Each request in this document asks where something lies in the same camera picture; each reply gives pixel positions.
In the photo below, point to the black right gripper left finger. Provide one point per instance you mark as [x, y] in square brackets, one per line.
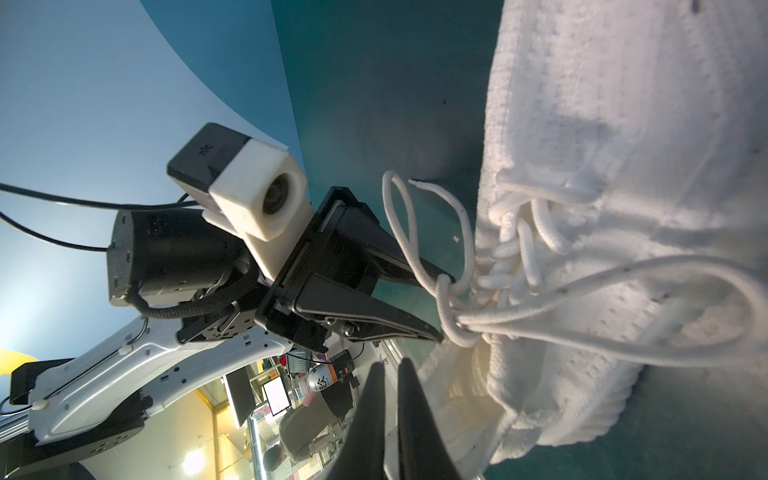
[362, 455]

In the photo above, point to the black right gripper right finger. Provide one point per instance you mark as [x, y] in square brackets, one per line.
[421, 451]

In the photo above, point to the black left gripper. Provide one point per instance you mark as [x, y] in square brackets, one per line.
[326, 285]

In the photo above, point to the white knit sneaker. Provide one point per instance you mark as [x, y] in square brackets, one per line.
[615, 132]

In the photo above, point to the white shoelace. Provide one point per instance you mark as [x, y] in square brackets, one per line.
[465, 327]

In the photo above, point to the orange white spray can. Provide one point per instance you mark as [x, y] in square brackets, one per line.
[321, 377]

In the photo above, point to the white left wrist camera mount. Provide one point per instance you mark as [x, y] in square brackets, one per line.
[249, 188]

